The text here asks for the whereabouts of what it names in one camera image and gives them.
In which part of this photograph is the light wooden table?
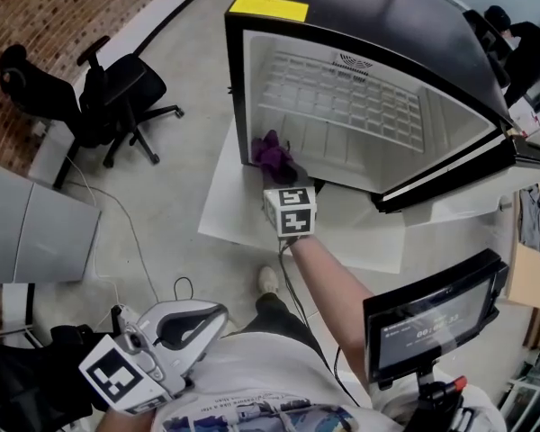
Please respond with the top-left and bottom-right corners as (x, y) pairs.
(506, 180), (540, 311)

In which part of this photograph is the thin grey floor cable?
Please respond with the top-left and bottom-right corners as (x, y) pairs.
(65, 155), (161, 308)

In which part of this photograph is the person's left forearm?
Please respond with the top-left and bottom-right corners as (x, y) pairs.
(94, 407), (157, 432)

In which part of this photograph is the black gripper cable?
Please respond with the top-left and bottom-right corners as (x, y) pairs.
(277, 237), (361, 407)

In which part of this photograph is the white wire shelf rack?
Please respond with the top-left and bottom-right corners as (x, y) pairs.
(256, 50), (425, 153)

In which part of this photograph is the person's left leg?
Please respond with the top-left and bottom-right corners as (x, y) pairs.
(242, 292), (329, 359)

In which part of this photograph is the black chest-mounted monitor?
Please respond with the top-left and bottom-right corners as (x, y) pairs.
(363, 248), (509, 389)

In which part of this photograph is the grey shirt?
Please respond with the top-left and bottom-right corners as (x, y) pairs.
(517, 184), (540, 258)

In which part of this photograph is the black looped cable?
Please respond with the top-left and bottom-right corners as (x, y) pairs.
(174, 276), (194, 301)

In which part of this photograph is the white table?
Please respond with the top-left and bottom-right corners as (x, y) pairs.
(197, 119), (409, 275)

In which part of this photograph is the purple cleaning cloth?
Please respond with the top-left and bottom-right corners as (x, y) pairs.
(250, 129), (301, 186)

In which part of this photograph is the black mini fridge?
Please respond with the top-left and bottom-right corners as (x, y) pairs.
(224, 0), (540, 229)

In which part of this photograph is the white red-print box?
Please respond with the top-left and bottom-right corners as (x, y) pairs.
(510, 108), (540, 137)

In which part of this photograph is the black monitor mount, red button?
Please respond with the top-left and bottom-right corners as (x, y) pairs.
(413, 362), (469, 432)

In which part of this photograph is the grey cabinet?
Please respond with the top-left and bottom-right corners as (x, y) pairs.
(0, 157), (102, 285)

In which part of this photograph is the white low cabinet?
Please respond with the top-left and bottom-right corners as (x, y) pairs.
(2, 283), (36, 328)

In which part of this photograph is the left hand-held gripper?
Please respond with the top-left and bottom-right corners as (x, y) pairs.
(78, 299), (230, 416)

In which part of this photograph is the person's white printed shirt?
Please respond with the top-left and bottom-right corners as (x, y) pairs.
(152, 330), (508, 432)

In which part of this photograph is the white plug adapter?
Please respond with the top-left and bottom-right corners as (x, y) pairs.
(112, 303), (140, 328)

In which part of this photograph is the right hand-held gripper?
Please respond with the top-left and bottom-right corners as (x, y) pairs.
(263, 162), (319, 239)

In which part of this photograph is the person's right forearm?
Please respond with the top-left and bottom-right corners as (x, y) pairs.
(288, 235), (374, 386)

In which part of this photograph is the person's left shoe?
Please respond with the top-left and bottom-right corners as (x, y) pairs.
(257, 265), (280, 295)

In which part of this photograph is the black mesh office chair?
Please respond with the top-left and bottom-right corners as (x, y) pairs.
(0, 36), (185, 191)

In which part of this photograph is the white metal rack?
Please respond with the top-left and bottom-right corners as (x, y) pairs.
(499, 375), (540, 432)

